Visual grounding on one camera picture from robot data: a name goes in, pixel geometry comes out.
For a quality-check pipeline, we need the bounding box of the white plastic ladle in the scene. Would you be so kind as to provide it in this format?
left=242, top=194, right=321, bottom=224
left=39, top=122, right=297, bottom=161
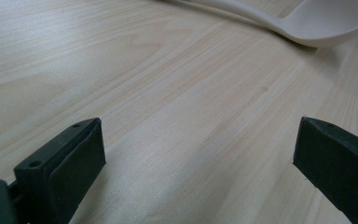
left=164, top=0, right=358, bottom=49

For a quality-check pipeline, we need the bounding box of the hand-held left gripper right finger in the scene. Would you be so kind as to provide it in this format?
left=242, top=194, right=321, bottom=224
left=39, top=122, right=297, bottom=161
left=293, top=116, right=358, bottom=224

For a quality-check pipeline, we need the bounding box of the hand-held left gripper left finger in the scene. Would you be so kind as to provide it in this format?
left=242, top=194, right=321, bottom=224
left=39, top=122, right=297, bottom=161
left=13, top=117, right=107, bottom=224

